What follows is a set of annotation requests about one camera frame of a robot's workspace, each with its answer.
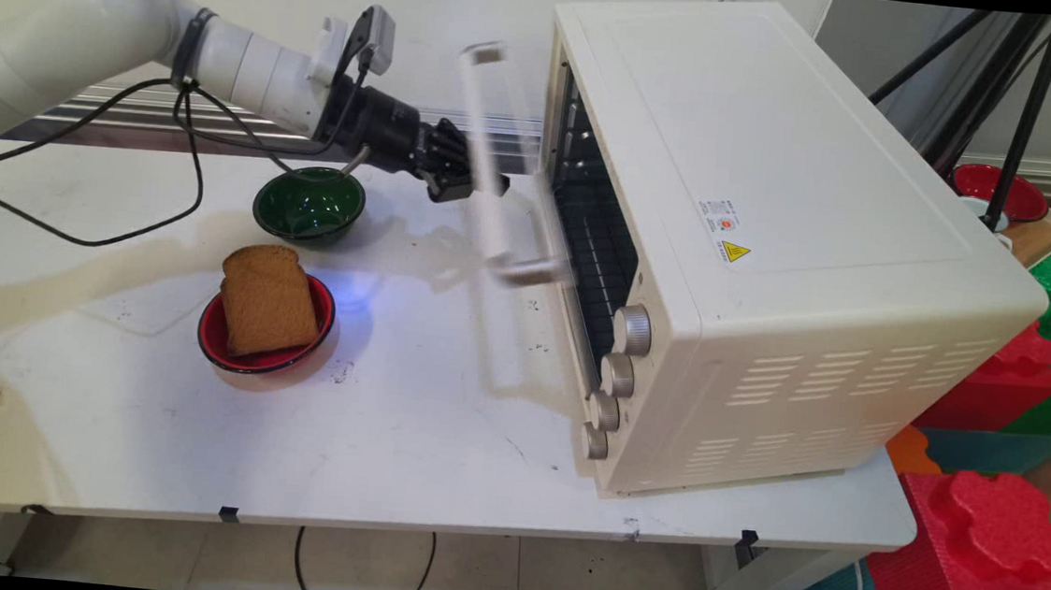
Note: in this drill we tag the red enamel bowl black rim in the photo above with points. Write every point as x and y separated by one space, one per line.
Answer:
322 312

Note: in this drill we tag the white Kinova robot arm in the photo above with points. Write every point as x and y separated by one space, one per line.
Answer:
86 40

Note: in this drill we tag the wooden tray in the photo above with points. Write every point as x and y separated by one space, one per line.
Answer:
1041 237

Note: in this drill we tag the white cup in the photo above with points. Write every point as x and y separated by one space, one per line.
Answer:
975 208

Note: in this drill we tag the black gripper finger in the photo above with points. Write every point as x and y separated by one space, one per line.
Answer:
459 187
448 144

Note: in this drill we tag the glass oven door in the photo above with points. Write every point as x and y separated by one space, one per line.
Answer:
495 199

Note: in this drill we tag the silver oven knob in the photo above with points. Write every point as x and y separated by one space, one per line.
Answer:
604 411
595 442
633 331
618 375

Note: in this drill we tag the orange foam block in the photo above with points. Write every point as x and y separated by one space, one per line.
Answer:
909 452

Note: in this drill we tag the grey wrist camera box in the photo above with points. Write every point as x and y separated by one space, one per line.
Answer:
379 40

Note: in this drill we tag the black tripod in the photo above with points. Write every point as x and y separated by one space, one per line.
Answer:
1027 119

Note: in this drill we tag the aluminium wall rail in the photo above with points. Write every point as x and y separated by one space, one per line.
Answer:
257 129

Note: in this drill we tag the red foam block large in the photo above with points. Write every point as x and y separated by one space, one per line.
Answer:
983 556

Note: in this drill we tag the white table leg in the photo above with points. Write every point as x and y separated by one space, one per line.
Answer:
746 589

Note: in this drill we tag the blue foam block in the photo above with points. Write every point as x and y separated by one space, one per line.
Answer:
982 451

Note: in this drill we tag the black table clip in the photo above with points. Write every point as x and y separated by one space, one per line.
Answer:
38 510
750 543
230 514

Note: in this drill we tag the brown bread slice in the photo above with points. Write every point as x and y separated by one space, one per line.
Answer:
270 303

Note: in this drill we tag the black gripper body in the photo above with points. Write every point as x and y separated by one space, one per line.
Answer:
384 129

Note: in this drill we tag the cream toaster oven body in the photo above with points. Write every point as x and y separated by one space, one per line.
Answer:
776 212

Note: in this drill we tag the red bowl white inside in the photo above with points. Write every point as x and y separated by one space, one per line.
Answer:
1021 195

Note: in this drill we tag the green enamel bowl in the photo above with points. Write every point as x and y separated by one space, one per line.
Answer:
309 205

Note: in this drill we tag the red foam block small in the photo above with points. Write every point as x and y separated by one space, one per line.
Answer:
996 388

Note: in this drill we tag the warning sticker label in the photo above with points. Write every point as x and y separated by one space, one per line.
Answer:
726 231

